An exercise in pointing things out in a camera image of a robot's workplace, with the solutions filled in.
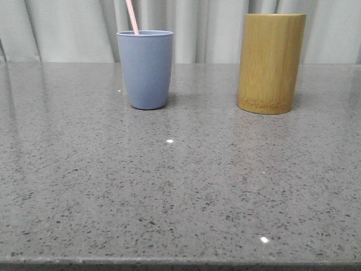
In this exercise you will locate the blue plastic cup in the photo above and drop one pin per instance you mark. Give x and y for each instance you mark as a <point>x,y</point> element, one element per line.
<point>146,60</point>

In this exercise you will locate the bamboo cylinder holder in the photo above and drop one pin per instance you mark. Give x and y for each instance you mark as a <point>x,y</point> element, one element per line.
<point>270,57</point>

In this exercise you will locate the grey curtain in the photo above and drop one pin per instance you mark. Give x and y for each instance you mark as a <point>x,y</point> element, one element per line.
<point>204,31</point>

